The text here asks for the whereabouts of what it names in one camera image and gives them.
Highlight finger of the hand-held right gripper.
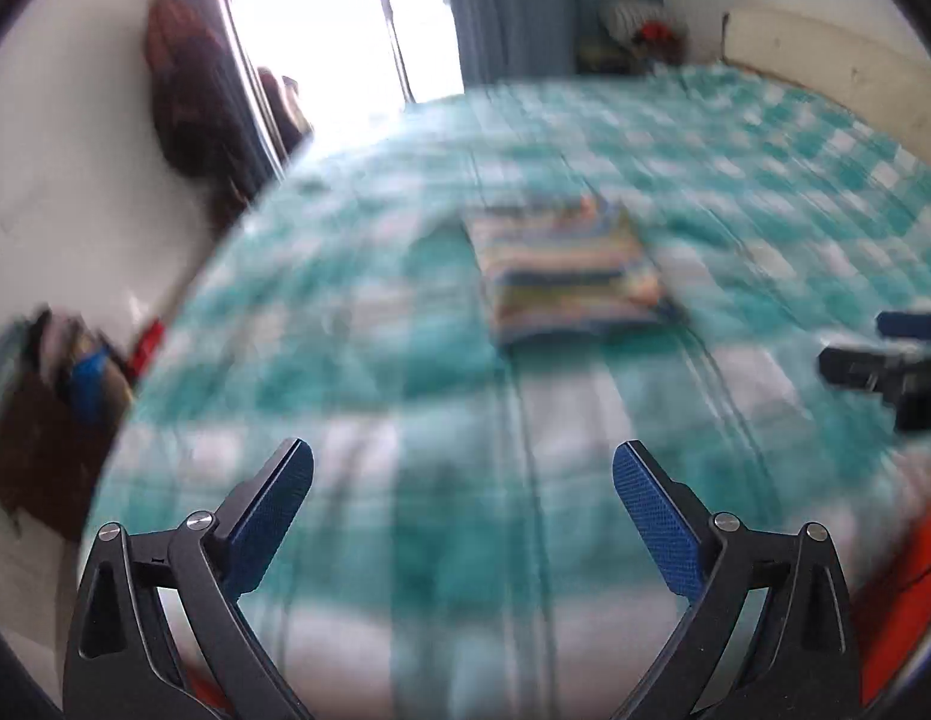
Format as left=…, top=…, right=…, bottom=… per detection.
left=876, top=310, right=931, bottom=340
left=818, top=343, right=931, bottom=434

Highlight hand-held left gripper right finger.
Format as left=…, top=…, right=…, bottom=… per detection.
left=612, top=441, right=864, bottom=720

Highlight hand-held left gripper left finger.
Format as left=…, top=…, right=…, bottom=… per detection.
left=62, top=437, right=316, bottom=720

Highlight striped colourful small garment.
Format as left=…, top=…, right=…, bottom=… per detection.
left=461, top=195, right=684, bottom=350

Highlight pile of dark clothes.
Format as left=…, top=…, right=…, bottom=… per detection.
left=0, top=304, right=140, bottom=541

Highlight teal checked blanket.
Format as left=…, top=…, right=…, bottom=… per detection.
left=82, top=64, right=931, bottom=720

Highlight red object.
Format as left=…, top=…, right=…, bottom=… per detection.
left=127, top=319, right=166, bottom=383

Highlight orange cloth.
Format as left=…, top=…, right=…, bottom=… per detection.
left=855, top=499, right=931, bottom=713

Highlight cream headboard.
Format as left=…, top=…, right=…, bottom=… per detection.
left=720, top=4, right=931, bottom=173

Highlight colourful plush toys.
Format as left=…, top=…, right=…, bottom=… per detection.
left=577, top=0, right=691, bottom=76

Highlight brown hanging bag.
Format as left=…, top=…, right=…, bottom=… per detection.
left=144, top=0, right=312, bottom=233

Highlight bright window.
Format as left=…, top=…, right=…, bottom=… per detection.
left=214, top=0, right=466, bottom=136

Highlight blue-grey curtain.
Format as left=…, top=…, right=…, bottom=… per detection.
left=442, top=0, right=665, bottom=87

